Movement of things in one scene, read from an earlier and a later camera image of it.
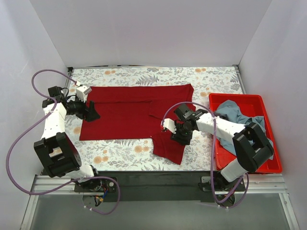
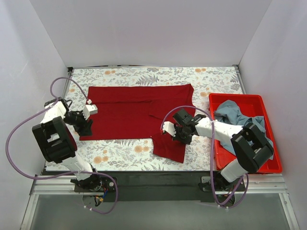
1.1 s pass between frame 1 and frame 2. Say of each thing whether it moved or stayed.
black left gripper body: moved
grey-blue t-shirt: stayed
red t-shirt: stayed
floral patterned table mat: stayed
